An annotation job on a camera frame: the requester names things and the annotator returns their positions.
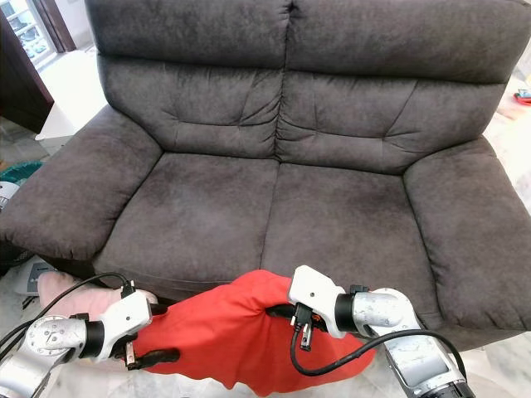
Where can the dark brown two-seat sofa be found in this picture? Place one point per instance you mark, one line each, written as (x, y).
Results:
(265, 191)

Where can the white side table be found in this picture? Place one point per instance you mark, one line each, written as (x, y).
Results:
(70, 91)

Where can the red pillow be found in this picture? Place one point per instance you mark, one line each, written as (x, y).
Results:
(232, 340)

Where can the teal plastic basket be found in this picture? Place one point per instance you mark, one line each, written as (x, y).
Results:
(21, 170)

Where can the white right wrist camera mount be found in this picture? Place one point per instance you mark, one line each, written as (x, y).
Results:
(315, 290)

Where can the brown framed glass cabinet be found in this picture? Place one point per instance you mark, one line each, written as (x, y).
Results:
(33, 33)

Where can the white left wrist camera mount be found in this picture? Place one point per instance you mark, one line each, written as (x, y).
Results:
(129, 319)

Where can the pale pink pillow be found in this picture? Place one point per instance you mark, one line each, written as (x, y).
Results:
(66, 290)

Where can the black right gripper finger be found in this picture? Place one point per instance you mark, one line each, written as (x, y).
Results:
(282, 312)

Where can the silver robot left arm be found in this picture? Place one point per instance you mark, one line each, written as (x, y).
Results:
(50, 336)

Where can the dark brown wooden door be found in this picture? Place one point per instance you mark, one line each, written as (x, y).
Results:
(21, 83)

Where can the small red teal object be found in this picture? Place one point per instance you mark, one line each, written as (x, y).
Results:
(523, 95)

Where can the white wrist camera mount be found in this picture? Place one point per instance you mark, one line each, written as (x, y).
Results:
(315, 290)
(129, 319)

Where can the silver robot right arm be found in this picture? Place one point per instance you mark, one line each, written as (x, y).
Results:
(423, 365)

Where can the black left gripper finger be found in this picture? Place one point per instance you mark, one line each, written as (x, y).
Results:
(156, 357)

